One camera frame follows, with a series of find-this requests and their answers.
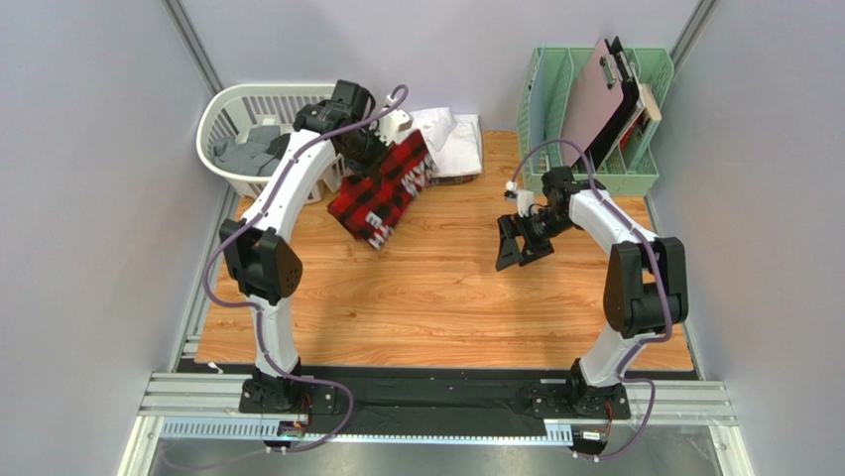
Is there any black shirt in basket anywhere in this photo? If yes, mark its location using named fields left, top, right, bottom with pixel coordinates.
left=265, top=133, right=292, bottom=160

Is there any red black plaid shirt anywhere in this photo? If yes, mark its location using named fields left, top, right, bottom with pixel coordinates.
left=326, top=130, right=437, bottom=251

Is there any folded tartan shirt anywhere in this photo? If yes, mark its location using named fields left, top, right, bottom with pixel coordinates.
left=427, top=175, right=478, bottom=185

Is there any white laundry basket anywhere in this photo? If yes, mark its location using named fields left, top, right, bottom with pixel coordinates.
left=195, top=82, right=344, bottom=200

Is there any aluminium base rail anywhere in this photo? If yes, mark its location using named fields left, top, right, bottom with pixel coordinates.
left=119, top=365, right=753, bottom=475

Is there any folded white shirt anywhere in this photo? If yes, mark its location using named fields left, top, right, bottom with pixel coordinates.
left=410, top=107, right=483, bottom=179

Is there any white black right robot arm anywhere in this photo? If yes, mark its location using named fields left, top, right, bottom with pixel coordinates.
left=495, top=167, right=688, bottom=414

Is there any black clipboard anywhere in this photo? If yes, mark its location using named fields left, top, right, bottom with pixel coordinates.
left=587, top=36, right=641, bottom=169

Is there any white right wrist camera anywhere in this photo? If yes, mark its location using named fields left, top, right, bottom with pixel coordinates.
left=504, top=180, right=537, bottom=217

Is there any pink clipboard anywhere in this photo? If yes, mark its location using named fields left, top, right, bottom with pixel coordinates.
left=560, top=39, right=605, bottom=153

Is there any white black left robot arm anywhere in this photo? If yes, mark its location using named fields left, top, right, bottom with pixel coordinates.
left=216, top=80, right=411, bottom=405

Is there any grey shirt in basket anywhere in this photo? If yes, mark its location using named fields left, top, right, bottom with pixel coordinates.
left=211, top=125, right=282, bottom=177

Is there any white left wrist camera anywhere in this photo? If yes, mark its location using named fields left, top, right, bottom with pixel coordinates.
left=371, top=108, right=413, bottom=146

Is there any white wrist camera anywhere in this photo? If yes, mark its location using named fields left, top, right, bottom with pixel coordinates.
left=504, top=180, right=537, bottom=217
left=371, top=108, right=413, bottom=146

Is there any red book in organizer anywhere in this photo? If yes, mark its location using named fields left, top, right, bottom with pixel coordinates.
left=619, top=106, right=652, bottom=155

